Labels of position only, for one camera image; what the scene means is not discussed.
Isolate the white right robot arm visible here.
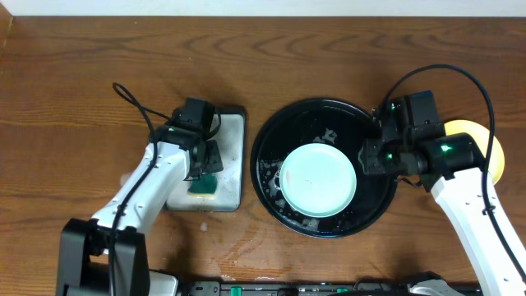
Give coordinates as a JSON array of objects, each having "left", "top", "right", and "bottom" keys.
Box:
[{"left": 358, "top": 133, "right": 525, "bottom": 295}]

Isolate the black rectangular soapy tray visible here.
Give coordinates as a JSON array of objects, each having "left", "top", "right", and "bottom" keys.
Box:
[{"left": 165, "top": 106, "right": 246, "bottom": 212}]

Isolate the light blue plate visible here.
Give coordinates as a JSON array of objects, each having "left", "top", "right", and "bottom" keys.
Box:
[{"left": 279, "top": 143, "right": 358, "bottom": 218}]

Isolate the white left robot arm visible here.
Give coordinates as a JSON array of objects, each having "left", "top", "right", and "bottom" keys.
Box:
[{"left": 56, "top": 126, "right": 223, "bottom": 295}]

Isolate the yellow plate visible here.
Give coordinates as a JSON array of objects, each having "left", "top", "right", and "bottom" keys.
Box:
[{"left": 445, "top": 119, "right": 505, "bottom": 184}]

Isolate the green yellow sponge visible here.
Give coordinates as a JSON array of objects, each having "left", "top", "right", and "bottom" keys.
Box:
[{"left": 187, "top": 174, "right": 218, "bottom": 197}]

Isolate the black rail at table edge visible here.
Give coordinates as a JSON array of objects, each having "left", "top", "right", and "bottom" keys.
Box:
[{"left": 176, "top": 280, "right": 482, "bottom": 296}]

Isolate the round black tray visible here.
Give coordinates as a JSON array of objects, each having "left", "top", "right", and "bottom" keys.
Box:
[{"left": 250, "top": 97, "right": 397, "bottom": 238}]

